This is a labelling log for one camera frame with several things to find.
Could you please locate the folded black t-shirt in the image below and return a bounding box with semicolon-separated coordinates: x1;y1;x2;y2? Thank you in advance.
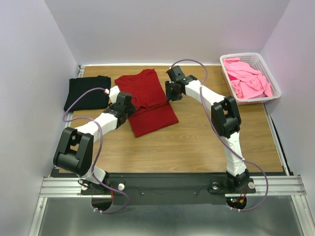
63;76;112;112

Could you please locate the white plastic laundry basket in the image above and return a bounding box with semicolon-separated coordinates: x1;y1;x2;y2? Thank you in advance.
220;53;282;105

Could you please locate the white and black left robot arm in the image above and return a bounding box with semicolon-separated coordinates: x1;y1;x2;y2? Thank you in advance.
53;92;136;194

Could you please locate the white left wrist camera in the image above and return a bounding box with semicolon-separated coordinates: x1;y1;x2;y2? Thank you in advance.
104;86;120;103

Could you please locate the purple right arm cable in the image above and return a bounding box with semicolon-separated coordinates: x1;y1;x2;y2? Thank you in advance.
169;59;269;212

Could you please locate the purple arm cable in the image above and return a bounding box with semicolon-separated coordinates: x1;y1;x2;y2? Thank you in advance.
169;59;269;212
62;87;130;214

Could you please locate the pink t-shirt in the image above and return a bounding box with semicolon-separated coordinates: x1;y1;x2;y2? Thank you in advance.
223;57;273;99

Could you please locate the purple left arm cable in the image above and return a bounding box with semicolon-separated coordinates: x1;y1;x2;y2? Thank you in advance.
62;87;130;214

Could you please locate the red t-shirt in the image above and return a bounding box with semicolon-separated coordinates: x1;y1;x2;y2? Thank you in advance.
115;69;179;138

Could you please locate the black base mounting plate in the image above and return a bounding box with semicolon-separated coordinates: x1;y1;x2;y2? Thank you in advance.
79;173;256;206

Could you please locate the aluminium table frame rail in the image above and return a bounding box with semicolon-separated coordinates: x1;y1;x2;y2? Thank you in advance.
39;65;315;236

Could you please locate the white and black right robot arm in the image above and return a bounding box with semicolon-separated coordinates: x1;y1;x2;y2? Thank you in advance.
165;66;250;192

